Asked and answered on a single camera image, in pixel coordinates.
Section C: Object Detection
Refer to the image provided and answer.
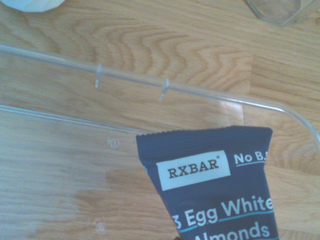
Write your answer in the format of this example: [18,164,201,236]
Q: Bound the blue RXBAR protein bar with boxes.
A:
[135,126,281,240]

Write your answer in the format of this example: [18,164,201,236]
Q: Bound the clear rectangular plastic container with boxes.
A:
[0,43,320,240]

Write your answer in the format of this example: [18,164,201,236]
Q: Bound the glass jar red checkered lid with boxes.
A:
[245,0,320,28]

